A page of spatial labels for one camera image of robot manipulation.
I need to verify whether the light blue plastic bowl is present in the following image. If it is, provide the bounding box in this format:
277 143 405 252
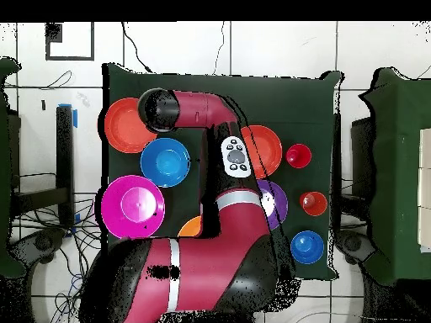
140 137 192 188

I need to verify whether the orange-red plastic bowl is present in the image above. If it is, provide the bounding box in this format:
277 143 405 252
103 97 158 155
240 124 284 180

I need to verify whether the large magenta plastic bowl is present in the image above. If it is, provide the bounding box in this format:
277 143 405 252
100 174 167 240

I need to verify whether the orange plastic bowl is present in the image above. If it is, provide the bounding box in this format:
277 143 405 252
177 215 203 237

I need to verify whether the purple plastic bowl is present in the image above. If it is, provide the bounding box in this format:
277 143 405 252
257 178 290 231

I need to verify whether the red plastic cup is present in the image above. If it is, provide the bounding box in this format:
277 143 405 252
285 143 313 169

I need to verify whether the orange plastic cup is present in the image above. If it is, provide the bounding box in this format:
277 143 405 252
299 190 328 217

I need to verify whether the dark green table cloth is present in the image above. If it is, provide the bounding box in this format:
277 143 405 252
101 62 344 281

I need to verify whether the small dark blue bowl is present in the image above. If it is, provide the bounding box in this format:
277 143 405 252
290 230 325 266

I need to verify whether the neighbouring green cloth table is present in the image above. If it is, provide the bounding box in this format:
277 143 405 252
358 66 431 287
0 56 23 278

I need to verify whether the white panel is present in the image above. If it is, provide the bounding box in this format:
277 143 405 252
417 127 431 253

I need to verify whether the black floor cable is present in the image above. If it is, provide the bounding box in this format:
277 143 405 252
120 22 156 74

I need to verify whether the black stand frame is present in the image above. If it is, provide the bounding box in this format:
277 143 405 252
9 104 76 228

